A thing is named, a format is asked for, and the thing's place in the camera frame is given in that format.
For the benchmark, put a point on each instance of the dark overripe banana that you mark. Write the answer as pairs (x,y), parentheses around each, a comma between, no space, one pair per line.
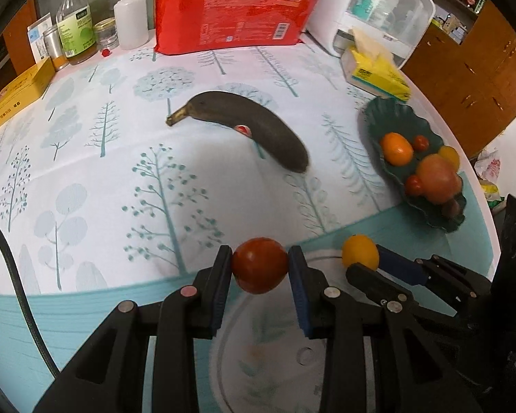
(249,124)

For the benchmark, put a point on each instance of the white squeeze bottle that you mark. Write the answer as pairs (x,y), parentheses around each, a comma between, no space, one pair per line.
(131,23)

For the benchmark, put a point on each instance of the brown wooden cabinet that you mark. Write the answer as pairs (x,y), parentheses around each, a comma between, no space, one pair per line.
(468,77)

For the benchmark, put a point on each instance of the silver metal can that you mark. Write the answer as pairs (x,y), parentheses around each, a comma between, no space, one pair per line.
(55,47)

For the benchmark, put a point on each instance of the white and blue carton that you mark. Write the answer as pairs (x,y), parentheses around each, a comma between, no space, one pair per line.
(38,38)

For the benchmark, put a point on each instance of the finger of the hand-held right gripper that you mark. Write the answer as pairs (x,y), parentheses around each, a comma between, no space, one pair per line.
(370,282)
(400,266)

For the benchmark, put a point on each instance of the orange wooden furniture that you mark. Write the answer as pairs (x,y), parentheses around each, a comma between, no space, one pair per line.
(21,34)

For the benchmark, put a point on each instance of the red apple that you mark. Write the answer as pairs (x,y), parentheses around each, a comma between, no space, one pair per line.
(438,178)

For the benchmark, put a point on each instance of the yellow tissue pack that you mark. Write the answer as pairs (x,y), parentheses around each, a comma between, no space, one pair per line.
(374,75)

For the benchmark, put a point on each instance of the small glass jar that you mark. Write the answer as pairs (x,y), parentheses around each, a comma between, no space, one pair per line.
(106,34)

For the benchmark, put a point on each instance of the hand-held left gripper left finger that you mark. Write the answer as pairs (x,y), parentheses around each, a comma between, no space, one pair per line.
(221,286)

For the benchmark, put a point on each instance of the small clear bottle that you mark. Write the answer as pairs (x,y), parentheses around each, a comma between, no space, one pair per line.
(385,8)

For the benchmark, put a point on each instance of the white teal small bottle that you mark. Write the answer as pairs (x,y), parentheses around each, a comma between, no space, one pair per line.
(363,2)

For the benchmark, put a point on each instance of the small cherry tomato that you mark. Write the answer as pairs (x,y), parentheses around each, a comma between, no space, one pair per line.
(421,142)
(413,185)

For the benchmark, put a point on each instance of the white storage box clear lid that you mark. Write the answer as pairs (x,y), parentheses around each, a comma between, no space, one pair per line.
(327,13)

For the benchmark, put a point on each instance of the red paper cup pack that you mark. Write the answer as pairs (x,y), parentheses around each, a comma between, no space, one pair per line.
(232,13)

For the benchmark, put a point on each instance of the large yellow orange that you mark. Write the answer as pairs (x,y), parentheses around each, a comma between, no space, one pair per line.
(450,157)

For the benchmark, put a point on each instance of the small yellow citrus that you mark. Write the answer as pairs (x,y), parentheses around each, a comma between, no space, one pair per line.
(360,253)

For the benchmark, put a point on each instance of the dark red small fruit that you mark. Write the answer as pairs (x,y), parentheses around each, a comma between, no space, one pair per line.
(453,208)

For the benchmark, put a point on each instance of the orange mandarin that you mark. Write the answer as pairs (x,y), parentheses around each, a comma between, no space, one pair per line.
(395,148)

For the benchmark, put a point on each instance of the glass bottle green label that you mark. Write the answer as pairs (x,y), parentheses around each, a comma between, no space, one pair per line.
(77,30)

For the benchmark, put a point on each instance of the red tomato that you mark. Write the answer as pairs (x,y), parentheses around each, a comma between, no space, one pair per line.
(260,265)

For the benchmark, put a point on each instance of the yellow cardboard box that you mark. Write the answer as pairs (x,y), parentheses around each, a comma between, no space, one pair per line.
(19,94)

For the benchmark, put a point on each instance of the white plastic bag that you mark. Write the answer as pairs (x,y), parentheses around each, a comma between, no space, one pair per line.
(490,172)

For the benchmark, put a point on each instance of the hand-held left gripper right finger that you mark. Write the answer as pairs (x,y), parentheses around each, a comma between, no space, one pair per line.
(300,294)

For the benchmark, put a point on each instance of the dark green scalloped plate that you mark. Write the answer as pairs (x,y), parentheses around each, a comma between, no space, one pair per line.
(378,116)

